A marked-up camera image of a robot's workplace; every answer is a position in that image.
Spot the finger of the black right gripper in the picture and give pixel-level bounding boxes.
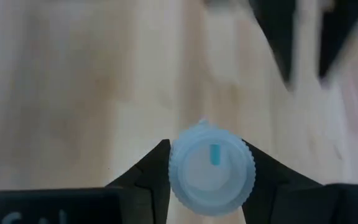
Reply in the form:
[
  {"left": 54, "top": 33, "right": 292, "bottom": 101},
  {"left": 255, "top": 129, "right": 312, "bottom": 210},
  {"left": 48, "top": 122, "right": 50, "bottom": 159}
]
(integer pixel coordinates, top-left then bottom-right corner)
[
  {"left": 318, "top": 0, "right": 358, "bottom": 81},
  {"left": 249, "top": 0, "right": 295, "bottom": 91}
]

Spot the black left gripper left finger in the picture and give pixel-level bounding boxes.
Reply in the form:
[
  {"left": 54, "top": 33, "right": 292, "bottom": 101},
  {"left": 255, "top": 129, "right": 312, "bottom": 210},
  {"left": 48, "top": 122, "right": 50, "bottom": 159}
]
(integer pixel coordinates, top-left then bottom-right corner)
[{"left": 106, "top": 139, "right": 171, "bottom": 224}]

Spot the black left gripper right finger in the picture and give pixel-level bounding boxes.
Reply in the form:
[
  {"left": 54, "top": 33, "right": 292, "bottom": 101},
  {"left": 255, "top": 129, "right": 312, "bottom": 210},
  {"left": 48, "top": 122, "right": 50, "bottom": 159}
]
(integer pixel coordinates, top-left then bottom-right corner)
[{"left": 242, "top": 140, "right": 326, "bottom": 224}]

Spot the translucent bottle with blue pill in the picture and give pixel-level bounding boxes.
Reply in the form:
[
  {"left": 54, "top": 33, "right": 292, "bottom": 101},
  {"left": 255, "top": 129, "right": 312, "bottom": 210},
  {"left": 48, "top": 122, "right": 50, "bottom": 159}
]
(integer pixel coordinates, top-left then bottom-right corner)
[{"left": 168, "top": 119, "right": 257, "bottom": 217}]

